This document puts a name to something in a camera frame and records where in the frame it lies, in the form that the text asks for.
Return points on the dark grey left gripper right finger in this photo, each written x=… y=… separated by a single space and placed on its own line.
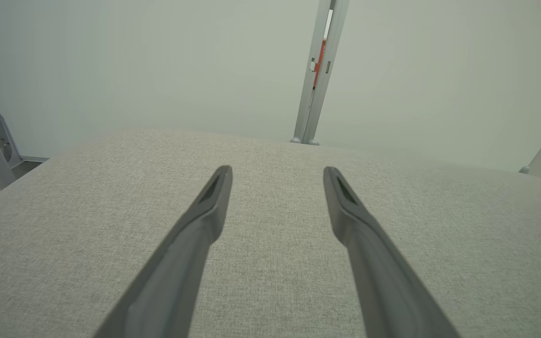
x=374 y=263

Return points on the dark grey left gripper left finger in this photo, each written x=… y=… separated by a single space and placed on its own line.
x=181 y=253

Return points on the grey fabric sofa cushion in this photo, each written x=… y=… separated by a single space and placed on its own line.
x=87 y=234

